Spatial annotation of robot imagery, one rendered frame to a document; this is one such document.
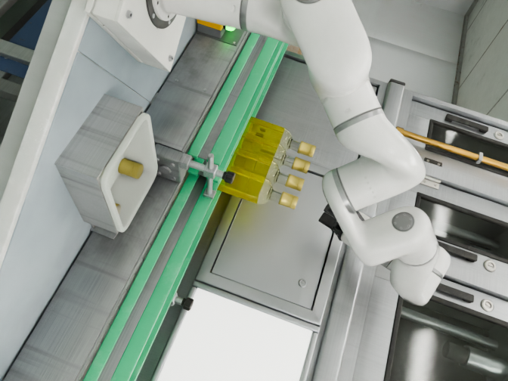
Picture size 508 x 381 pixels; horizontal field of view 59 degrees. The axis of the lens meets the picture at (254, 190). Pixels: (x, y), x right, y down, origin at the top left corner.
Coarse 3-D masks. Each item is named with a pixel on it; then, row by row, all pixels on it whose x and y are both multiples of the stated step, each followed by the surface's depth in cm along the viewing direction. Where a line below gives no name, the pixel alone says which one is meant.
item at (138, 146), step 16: (144, 128) 87; (128, 144) 79; (144, 144) 92; (112, 160) 76; (144, 160) 97; (112, 176) 95; (128, 176) 99; (144, 176) 100; (112, 192) 96; (128, 192) 97; (144, 192) 98; (112, 208) 82; (128, 208) 95; (128, 224) 94
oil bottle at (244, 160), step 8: (240, 152) 118; (248, 152) 118; (232, 160) 116; (240, 160) 117; (248, 160) 117; (256, 160) 117; (264, 160) 117; (272, 160) 118; (240, 168) 116; (248, 168) 116; (256, 168) 116; (264, 168) 116; (272, 168) 117; (264, 176) 116; (272, 176) 116
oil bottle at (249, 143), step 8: (248, 136) 121; (256, 136) 121; (240, 144) 119; (248, 144) 119; (256, 144) 120; (264, 144) 120; (272, 144) 120; (280, 144) 121; (256, 152) 119; (264, 152) 118; (272, 152) 119; (280, 152) 119; (280, 160) 119
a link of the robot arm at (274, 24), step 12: (252, 0) 73; (264, 0) 73; (276, 0) 74; (240, 12) 74; (252, 12) 73; (264, 12) 74; (276, 12) 74; (240, 24) 76; (252, 24) 75; (264, 24) 75; (276, 24) 75; (288, 24) 71; (276, 36) 77; (288, 36) 76
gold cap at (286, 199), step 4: (284, 192) 115; (284, 196) 114; (288, 196) 114; (292, 196) 114; (280, 200) 114; (284, 200) 114; (288, 200) 114; (292, 200) 114; (296, 200) 114; (280, 204) 115; (284, 204) 114; (288, 204) 114; (292, 204) 114; (292, 208) 115
